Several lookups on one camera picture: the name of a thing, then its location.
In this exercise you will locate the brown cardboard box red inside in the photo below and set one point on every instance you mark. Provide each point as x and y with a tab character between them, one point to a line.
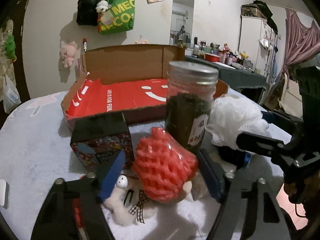
131	79

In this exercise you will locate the red foam fruit net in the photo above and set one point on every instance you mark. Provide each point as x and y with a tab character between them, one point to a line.
163	166

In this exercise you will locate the white square device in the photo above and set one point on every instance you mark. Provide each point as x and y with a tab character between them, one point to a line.
4	193

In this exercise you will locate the white plush keychain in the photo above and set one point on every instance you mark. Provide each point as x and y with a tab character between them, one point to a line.
103	6

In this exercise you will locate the beige powder puff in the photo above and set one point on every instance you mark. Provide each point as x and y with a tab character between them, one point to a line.
186	189

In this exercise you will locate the white wardrobe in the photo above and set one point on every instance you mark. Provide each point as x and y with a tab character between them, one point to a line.
258	41

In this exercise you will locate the large glass jar green contents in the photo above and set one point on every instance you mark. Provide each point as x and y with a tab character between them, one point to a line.
190	95

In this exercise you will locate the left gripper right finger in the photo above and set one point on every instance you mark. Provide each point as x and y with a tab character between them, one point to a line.
248	210

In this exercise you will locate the red bowl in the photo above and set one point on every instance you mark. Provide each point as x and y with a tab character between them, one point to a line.
212	57

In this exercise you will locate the dark green covered table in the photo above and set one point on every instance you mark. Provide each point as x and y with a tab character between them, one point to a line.
249	84

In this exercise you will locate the white mesh bath pouf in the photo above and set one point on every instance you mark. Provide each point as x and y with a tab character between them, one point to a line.
231	116

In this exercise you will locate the pink curtain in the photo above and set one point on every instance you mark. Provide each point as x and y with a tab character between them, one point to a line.
302	43

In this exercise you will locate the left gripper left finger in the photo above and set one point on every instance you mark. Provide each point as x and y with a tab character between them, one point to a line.
72	209

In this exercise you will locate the green plush toy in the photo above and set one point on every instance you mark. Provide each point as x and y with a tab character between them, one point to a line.
9	48

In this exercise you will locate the crumpled white tissue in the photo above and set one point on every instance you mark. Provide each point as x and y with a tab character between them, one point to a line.
199	188

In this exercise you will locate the pink plush rabbit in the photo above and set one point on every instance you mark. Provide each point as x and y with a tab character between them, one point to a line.
68	53

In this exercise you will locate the white fluffy star plush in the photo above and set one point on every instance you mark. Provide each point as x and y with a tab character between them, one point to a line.
128	202

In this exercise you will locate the red tipped broom handle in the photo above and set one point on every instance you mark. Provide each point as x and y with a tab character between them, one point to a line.
84	41

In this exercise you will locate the colourful beauty cream box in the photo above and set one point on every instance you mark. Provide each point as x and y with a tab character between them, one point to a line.
97	138

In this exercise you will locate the black backpack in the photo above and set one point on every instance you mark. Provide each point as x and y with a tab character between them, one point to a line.
86	12

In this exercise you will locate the green tote bag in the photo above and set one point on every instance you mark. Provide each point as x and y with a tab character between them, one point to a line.
119	18

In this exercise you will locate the wall mirror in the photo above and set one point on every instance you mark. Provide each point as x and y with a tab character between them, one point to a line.
182	16

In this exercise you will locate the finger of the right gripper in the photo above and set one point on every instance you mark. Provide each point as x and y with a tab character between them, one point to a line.
258	144
287	122

